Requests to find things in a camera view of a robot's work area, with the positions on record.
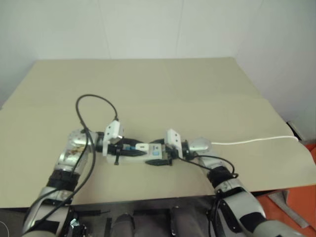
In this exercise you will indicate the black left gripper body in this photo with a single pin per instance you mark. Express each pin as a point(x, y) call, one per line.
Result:
point(118, 149)

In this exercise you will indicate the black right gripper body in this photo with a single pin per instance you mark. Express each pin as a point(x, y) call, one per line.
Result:
point(169, 154)

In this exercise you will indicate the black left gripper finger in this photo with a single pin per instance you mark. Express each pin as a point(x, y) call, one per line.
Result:
point(134, 153)
point(132, 141)

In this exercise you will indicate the white charger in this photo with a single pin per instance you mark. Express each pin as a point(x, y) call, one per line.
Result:
point(142, 147)

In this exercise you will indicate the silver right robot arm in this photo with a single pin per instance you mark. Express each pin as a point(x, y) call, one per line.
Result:
point(237, 197)

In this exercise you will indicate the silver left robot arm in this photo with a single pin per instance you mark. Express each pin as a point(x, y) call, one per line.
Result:
point(71, 158)

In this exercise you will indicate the grey flat strip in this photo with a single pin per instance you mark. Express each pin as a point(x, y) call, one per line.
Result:
point(287, 206)

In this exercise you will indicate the beige table cover sheet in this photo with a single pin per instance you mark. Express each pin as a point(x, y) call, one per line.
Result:
point(158, 98)

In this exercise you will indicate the dark rounded shape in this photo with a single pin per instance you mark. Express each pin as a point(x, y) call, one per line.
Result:
point(124, 225)

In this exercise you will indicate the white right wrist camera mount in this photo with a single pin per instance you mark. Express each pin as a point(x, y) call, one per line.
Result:
point(173, 139)

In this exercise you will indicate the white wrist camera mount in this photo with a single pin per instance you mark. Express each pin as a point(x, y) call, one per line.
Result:
point(173, 139)
point(113, 130)

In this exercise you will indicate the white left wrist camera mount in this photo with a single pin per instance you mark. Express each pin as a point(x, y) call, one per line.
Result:
point(113, 130)

